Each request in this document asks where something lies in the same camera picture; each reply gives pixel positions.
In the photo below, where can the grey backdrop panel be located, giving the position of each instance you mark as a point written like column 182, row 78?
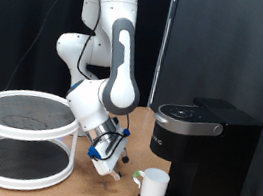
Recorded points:
column 234, row 51

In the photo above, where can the black backdrop curtain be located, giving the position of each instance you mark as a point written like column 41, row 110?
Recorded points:
column 13, row 17

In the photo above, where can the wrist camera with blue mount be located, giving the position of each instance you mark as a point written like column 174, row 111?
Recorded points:
column 94, row 152

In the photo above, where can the silver vertical metal pole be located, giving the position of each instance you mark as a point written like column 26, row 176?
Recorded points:
column 163, row 46

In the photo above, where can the white two-tier turntable stand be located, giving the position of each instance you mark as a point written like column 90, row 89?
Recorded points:
column 14, row 112

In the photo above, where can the black Keurig coffee machine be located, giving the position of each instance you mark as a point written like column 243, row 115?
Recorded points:
column 209, row 158

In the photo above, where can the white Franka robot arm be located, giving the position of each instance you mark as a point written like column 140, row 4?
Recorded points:
column 119, row 89

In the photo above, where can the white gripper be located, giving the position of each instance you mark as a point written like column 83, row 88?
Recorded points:
column 109, row 157

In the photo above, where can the white mug with green tape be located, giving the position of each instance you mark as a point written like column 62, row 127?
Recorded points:
column 154, row 189

